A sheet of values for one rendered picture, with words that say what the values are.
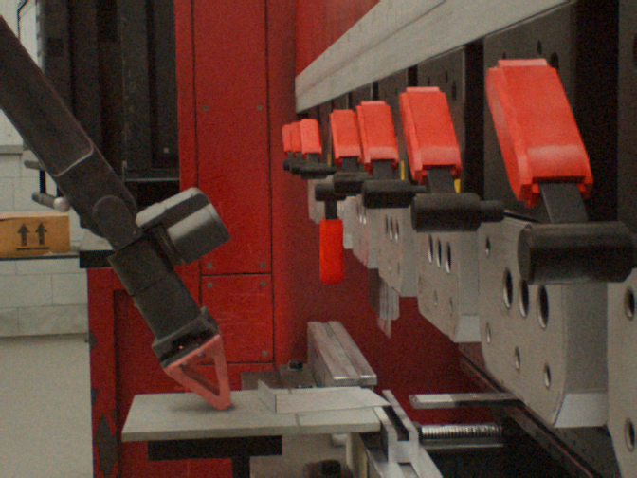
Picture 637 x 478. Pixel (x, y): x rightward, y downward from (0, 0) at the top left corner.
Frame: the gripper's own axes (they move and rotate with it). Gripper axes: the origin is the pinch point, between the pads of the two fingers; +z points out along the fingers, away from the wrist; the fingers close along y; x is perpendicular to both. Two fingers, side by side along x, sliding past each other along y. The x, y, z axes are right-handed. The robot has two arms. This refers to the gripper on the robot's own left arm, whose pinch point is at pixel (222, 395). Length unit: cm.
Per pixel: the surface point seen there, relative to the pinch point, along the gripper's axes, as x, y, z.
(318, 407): -8.5, -3.6, 5.9
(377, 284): -20.8, -5.1, -2.5
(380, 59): -28.7, -32.6, -22.7
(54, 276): 120, 676, -15
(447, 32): -28, -62, -22
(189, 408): 3.7, -0.7, -0.8
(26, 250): 44, 199, -29
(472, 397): -23.6, -2.9, 14.0
